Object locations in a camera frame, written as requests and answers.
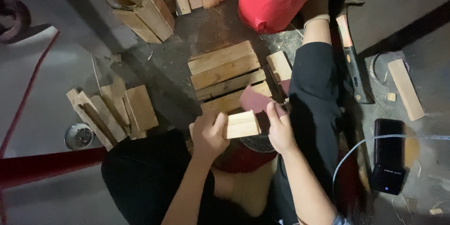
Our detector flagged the grey metal post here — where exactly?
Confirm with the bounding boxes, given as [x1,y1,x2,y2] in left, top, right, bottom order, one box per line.
[42,0,140,59]

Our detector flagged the dark round wheel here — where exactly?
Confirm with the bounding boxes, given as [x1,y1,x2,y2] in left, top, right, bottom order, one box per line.
[0,0,33,44]

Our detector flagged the slatted wooden panel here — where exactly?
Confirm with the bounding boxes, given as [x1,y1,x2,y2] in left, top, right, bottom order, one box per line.
[188,40,273,115]

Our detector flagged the red metal bar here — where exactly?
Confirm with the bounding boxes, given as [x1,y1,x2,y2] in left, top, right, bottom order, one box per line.
[0,146,107,191]

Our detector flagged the red round stool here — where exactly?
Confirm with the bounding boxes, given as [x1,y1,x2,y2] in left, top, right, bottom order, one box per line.
[213,134,279,174]

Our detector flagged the long wooden plank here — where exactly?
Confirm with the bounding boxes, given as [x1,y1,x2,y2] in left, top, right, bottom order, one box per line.
[387,58,425,122]

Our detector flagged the person's bare left foot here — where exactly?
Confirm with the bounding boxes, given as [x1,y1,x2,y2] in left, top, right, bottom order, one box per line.
[212,157,279,218]

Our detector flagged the person's right hand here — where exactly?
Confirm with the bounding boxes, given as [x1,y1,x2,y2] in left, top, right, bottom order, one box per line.
[266,101,299,155]

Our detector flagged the person's black trousers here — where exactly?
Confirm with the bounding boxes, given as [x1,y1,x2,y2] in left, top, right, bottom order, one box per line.
[101,41,344,225]

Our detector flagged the black power bank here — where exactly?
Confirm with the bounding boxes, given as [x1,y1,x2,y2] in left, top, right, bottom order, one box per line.
[371,163,405,196]

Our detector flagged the short wooden block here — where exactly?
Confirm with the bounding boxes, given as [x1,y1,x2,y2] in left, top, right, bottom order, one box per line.
[266,50,293,83]

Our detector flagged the person's right foot with sock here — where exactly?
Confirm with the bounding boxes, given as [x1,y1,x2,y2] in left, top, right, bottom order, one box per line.
[302,0,333,47]

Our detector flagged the person's left hand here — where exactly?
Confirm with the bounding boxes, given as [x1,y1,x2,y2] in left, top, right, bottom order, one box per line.
[191,112,231,161]

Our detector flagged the hammer with black grip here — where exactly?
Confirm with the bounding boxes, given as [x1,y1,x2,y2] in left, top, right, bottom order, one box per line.
[335,0,370,105]

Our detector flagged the maroon sandpaper sheet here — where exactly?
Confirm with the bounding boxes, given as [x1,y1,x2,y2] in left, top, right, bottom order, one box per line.
[240,85,287,135]

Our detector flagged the light wooden block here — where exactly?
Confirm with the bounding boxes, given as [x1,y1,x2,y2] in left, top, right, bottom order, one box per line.
[223,110,262,140]

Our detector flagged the thin red cord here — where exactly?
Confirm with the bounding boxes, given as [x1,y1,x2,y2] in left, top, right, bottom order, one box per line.
[0,31,60,157]

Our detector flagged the tall wooden box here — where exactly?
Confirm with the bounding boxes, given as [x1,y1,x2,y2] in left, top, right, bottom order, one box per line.
[112,0,176,45]

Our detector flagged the white cable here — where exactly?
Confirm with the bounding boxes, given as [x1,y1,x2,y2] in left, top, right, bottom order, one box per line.
[332,134,450,192]

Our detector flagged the pile of wooden offcuts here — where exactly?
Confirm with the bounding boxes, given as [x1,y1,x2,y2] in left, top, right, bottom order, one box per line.
[66,75,160,152]

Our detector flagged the metal bowl of nails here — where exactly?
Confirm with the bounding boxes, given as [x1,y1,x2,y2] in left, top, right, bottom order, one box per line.
[64,122,95,151]

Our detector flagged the red bucket with wood stump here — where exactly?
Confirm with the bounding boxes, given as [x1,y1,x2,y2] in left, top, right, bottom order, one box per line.
[238,0,330,34]

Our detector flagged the black phone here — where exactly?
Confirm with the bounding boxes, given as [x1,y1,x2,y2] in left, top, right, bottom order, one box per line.
[373,118,405,169]

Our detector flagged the small maroon sandpaper piece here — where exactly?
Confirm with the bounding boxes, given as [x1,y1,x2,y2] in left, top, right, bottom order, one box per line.
[279,79,292,97]

